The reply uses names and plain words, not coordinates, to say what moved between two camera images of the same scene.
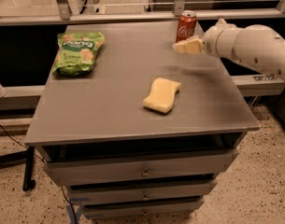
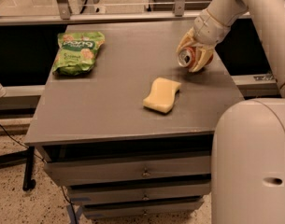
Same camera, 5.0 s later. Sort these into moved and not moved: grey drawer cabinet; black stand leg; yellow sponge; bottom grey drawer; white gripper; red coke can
Moved: white gripper; red coke can
Not moved: grey drawer cabinet; yellow sponge; black stand leg; bottom grey drawer
